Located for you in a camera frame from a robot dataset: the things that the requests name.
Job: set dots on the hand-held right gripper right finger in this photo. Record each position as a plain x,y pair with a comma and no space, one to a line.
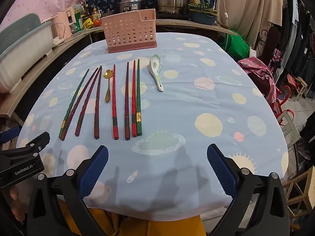
221,169

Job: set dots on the pink patterned cloth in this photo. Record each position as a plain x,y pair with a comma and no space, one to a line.
256,66

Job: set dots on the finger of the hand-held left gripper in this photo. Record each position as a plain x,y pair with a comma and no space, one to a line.
8,134
37,141

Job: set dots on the dark maroon chopstick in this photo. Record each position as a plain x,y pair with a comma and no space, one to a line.
126,103
86,91
82,118
97,118

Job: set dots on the yellow snack packet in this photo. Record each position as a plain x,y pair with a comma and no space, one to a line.
87,24

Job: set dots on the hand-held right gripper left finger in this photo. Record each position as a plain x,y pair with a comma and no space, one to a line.
96,169

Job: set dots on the white dish drainer box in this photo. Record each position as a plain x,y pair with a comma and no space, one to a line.
22,49

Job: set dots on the green bag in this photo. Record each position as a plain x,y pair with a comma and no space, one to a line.
235,46

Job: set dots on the black induction cooker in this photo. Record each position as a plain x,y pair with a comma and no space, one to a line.
172,16

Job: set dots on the gold flower-shaped spoon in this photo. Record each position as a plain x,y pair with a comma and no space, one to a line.
107,74

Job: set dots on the small wooden stool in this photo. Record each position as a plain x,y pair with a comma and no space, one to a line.
300,84

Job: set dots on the pink perforated utensil basket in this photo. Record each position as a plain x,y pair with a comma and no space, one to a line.
128,36

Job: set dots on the green chopstick gold band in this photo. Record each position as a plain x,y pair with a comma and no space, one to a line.
138,91
83,81

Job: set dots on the blue planter basin with greens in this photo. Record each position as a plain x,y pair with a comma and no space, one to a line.
203,18

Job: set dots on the dark ornate chair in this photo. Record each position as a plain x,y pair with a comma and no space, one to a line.
269,44

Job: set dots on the steel rice cooker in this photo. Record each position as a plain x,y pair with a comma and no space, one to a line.
130,3

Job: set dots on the green and white carton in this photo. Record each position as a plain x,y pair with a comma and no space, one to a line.
78,9

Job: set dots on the dark sauce bottle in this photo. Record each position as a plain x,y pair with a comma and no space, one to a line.
86,11

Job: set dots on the hanging clothes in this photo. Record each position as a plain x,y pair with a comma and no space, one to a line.
297,29

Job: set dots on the red stool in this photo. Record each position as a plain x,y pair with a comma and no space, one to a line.
283,100

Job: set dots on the white countertop appliance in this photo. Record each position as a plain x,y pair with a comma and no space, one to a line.
59,29

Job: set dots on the beige curtain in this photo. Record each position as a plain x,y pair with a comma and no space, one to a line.
246,5

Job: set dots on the brown ginger root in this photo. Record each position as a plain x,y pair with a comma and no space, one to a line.
195,0

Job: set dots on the red tomato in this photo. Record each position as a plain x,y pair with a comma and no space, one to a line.
97,22

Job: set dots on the bright red chopstick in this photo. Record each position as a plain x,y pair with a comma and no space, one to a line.
133,98
114,103

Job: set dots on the white ceramic soup spoon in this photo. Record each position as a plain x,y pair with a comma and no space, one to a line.
155,65

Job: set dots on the yellow trousers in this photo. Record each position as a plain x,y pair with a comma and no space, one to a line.
160,227

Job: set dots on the small steel lidded pot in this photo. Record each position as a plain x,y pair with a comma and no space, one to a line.
108,12

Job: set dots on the person's left hand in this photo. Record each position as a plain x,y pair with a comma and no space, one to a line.
16,201

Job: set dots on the blue planet-print tablecloth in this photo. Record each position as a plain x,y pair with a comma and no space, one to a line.
196,115

